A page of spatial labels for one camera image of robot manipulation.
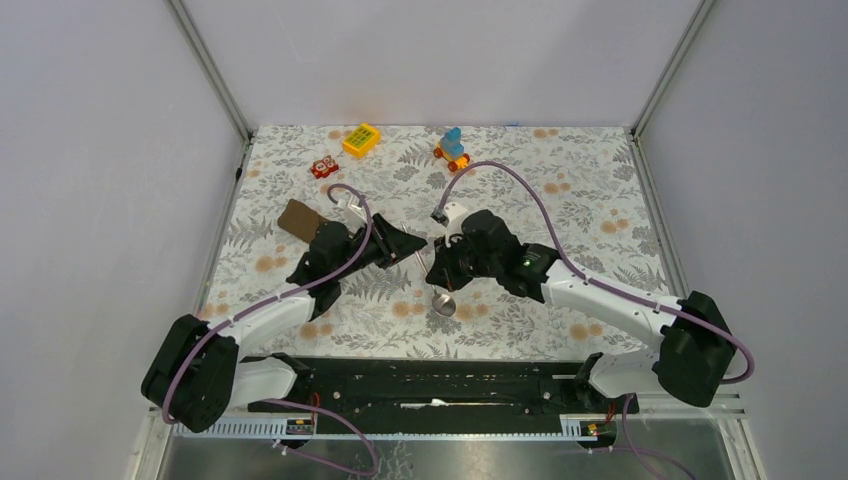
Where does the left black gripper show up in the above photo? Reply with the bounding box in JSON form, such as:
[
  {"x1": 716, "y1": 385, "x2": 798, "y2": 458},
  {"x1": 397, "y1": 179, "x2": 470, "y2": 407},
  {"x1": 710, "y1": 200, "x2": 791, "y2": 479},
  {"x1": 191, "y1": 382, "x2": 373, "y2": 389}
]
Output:
[{"x1": 332, "y1": 212, "x2": 426, "y2": 281}]

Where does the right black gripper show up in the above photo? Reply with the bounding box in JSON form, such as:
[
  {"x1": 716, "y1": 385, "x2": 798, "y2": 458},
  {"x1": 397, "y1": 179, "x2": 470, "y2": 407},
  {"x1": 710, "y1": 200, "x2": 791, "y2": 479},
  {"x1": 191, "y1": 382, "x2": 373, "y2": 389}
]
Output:
[{"x1": 426, "y1": 230, "x2": 501, "y2": 293}]

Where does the metal spoon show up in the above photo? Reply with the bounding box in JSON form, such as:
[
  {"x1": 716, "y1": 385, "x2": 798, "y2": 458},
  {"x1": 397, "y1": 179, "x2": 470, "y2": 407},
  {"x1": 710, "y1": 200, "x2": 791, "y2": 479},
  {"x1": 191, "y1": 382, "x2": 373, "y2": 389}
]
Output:
[{"x1": 401, "y1": 222, "x2": 457, "y2": 318}]

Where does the brown cloth napkin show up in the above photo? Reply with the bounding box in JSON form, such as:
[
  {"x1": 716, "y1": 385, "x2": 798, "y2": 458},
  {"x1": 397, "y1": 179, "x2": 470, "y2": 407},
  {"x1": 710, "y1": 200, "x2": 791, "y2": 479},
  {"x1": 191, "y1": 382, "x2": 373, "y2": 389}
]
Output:
[{"x1": 277, "y1": 199, "x2": 328, "y2": 243}]

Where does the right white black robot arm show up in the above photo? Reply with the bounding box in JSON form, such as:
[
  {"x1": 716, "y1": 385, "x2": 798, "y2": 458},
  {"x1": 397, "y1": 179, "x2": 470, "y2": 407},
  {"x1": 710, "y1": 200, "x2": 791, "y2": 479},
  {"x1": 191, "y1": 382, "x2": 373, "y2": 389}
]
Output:
[{"x1": 426, "y1": 203, "x2": 738, "y2": 412}]

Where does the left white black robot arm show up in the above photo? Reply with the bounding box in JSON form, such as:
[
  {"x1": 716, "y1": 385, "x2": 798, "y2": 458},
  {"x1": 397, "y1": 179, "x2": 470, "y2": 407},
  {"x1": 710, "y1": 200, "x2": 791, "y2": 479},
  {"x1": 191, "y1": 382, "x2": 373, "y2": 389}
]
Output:
[{"x1": 140, "y1": 214, "x2": 427, "y2": 433}]

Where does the red toy block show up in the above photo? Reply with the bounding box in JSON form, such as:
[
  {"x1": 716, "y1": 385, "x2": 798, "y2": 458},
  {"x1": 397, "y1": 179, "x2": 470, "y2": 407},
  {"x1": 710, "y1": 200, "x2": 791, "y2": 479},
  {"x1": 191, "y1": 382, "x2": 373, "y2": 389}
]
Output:
[{"x1": 310, "y1": 155, "x2": 339, "y2": 179}]

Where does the yellow toy block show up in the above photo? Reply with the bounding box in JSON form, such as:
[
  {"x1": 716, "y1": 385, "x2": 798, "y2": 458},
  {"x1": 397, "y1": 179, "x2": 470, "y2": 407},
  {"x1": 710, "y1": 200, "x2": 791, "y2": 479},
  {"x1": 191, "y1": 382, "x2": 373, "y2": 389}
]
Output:
[{"x1": 342, "y1": 123, "x2": 381, "y2": 158}]

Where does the blue orange toy car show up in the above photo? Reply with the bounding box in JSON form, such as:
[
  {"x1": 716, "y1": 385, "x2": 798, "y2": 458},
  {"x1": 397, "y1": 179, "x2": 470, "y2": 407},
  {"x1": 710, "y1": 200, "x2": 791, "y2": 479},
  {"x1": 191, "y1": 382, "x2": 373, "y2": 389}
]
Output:
[{"x1": 433, "y1": 127, "x2": 471, "y2": 173}]

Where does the floral tablecloth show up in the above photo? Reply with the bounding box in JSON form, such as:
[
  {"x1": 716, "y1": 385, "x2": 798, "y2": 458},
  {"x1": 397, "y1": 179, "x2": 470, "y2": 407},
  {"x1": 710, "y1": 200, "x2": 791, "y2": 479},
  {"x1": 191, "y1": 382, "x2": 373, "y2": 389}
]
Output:
[{"x1": 199, "y1": 125, "x2": 668, "y2": 361}]

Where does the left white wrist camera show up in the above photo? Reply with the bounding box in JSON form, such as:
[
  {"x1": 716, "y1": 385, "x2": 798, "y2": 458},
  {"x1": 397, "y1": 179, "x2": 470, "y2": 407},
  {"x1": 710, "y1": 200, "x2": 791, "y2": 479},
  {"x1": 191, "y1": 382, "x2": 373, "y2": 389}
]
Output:
[{"x1": 336, "y1": 194, "x2": 367, "y2": 229}]

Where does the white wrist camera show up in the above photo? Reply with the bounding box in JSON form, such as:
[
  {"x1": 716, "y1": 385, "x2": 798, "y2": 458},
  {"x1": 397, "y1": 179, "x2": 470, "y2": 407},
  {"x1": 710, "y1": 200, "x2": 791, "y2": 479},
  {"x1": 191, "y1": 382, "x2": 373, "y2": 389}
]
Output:
[
  {"x1": 443, "y1": 202, "x2": 470, "y2": 243},
  {"x1": 336, "y1": 194, "x2": 367, "y2": 229}
]

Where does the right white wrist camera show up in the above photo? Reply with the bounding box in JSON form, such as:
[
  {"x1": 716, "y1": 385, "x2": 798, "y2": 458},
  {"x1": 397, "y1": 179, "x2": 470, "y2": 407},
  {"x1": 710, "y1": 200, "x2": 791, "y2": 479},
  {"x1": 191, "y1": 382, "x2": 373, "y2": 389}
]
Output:
[{"x1": 443, "y1": 202, "x2": 470, "y2": 243}]

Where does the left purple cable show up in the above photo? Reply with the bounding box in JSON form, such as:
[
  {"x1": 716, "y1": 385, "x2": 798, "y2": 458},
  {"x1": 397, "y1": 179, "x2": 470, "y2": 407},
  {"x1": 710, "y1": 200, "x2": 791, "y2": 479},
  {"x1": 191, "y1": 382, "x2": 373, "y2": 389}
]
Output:
[{"x1": 162, "y1": 183, "x2": 382, "y2": 477}]

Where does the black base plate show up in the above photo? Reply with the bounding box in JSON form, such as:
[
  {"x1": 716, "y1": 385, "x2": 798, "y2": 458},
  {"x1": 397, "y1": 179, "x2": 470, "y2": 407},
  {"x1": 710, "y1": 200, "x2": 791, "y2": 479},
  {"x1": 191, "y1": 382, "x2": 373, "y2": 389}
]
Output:
[{"x1": 278, "y1": 354, "x2": 640, "y2": 436}]

